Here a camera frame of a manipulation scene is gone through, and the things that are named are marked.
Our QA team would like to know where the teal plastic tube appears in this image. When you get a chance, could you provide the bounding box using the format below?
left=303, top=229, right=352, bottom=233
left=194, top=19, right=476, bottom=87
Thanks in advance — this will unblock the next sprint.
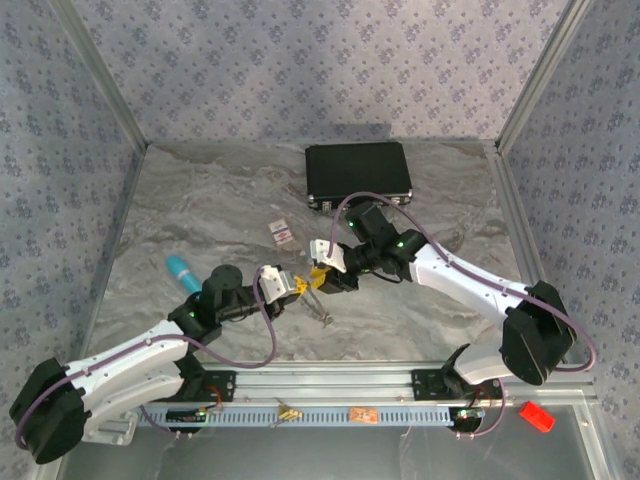
left=165, top=254, right=204, bottom=301

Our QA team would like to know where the playing card deck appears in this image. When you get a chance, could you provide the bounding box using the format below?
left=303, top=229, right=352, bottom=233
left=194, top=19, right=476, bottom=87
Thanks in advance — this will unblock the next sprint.
left=268, top=218, right=297, bottom=250

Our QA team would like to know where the black carrying case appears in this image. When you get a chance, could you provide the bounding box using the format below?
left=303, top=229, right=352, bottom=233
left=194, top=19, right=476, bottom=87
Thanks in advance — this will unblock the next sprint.
left=304, top=142, right=415, bottom=214

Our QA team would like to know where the left circuit board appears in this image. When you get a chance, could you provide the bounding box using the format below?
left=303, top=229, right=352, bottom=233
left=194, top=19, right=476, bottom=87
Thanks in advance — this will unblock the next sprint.
left=166, top=407, right=209, bottom=425

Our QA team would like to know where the red plastic block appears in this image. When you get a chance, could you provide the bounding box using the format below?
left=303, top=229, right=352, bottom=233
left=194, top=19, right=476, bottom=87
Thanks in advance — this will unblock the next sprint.
left=518, top=399, right=556, bottom=433

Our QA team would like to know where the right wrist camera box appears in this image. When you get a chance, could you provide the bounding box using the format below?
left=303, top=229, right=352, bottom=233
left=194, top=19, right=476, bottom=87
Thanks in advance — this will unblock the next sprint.
left=309, top=239, right=347, bottom=274

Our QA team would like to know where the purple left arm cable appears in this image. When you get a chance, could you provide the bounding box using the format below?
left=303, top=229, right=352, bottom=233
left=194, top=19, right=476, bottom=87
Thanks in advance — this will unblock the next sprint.
left=14, top=267, right=281, bottom=451

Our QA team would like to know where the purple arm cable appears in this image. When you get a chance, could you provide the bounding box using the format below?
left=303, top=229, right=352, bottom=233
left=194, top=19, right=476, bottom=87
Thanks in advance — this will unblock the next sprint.
left=332, top=192, right=599, bottom=441
left=14, top=267, right=281, bottom=451

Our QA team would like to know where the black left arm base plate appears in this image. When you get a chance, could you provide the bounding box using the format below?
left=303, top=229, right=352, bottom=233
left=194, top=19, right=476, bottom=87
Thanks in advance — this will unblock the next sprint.
left=177, top=368, right=237, bottom=402

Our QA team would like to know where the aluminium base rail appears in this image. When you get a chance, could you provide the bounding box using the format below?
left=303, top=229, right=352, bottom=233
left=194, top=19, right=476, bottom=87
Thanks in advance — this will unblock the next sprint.
left=54, top=363, right=599, bottom=407

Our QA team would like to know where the slotted grey cable duct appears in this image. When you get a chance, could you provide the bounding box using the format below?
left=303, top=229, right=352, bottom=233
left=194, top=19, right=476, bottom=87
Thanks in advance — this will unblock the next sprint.
left=134, top=404, right=454, bottom=429

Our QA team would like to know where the aluminium side rail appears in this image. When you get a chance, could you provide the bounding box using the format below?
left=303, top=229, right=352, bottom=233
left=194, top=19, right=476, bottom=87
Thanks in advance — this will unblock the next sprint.
left=79, top=143, right=151, bottom=361
left=485, top=143, right=571, bottom=364

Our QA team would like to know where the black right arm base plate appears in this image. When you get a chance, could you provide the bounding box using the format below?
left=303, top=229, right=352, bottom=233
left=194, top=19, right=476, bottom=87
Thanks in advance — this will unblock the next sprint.
left=410, top=367, right=504, bottom=401

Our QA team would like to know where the grey metal bracket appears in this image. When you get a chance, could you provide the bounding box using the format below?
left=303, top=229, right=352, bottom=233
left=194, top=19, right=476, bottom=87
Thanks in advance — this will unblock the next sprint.
left=82, top=409, right=139, bottom=446

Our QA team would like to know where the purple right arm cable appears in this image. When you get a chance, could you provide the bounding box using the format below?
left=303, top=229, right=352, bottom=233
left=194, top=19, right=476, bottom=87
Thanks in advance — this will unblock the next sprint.
left=332, top=192, right=599, bottom=441

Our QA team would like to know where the aluminium frame post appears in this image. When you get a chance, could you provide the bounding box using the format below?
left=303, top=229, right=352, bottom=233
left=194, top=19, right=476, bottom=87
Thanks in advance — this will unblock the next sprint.
left=493, top=0, right=601, bottom=154
left=47, top=0, right=151, bottom=149

